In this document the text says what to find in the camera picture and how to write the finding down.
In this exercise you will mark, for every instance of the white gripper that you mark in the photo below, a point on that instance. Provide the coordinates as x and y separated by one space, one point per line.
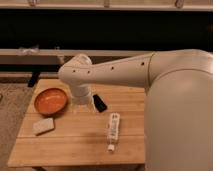
81 95

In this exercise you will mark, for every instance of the orange ceramic bowl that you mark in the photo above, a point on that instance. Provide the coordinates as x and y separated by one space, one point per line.
50 101

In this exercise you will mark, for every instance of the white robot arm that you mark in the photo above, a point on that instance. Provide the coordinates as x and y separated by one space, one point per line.
178 115

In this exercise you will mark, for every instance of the beige rectangular sponge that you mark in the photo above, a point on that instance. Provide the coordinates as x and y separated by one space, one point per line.
43 126

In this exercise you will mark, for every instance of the black table leg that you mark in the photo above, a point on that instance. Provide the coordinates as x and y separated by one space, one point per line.
34 78

